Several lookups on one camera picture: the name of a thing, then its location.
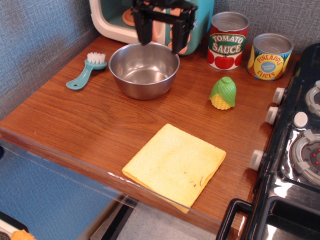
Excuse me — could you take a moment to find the white stove knob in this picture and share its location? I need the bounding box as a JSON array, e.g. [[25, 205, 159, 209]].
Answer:
[[249, 149, 264, 171], [272, 87, 286, 105], [265, 106, 279, 125]]

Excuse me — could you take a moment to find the pineapple slices can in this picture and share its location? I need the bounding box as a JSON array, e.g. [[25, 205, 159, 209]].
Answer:
[[247, 33, 294, 81]]

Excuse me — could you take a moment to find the grey stove burner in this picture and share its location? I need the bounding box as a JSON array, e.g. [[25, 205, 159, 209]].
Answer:
[[305, 80, 320, 117], [290, 129, 320, 186]]

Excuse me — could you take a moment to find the black toy stove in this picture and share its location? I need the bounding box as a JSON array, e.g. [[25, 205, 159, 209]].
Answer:
[[216, 43, 320, 240]]

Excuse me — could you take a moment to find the teal dish brush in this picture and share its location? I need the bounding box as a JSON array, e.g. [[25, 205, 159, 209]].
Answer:
[[65, 52, 108, 91]]

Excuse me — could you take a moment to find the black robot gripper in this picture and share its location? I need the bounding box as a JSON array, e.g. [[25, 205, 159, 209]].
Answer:
[[131, 0, 198, 54]]

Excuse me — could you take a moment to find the yellow folded cloth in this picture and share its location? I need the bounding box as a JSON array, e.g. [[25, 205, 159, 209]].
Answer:
[[122, 124, 227, 214]]

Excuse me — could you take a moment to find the teal toy microwave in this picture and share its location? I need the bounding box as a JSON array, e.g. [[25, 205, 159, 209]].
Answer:
[[89, 0, 215, 56]]

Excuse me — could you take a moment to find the toy corn cob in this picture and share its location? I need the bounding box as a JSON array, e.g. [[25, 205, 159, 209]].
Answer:
[[209, 76, 237, 110]]

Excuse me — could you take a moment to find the grey front stove burner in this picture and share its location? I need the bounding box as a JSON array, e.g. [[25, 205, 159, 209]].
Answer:
[[290, 129, 320, 186]]

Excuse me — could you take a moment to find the orange fuzzy object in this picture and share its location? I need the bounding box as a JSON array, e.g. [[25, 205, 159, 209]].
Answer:
[[10, 230, 35, 240]]

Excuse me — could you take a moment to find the grey rear stove burner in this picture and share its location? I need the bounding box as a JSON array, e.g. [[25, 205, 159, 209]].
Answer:
[[305, 80, 320, 117]]

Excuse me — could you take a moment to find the stainless steel pot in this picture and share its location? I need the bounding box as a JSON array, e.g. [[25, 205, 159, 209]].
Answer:
[[108, 42, 180, 100]]

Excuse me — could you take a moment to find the tomato sauce can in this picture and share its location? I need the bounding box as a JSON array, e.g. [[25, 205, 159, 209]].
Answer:
[[207, 11, 250, 70]]

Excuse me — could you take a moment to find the white stove button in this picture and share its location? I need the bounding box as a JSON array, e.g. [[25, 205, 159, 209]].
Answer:
[[293, 111, 308, 128]]

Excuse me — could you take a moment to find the orange microwave turntable plate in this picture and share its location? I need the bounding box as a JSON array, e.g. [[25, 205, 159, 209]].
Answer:
[[122, 8, 135, 27]]

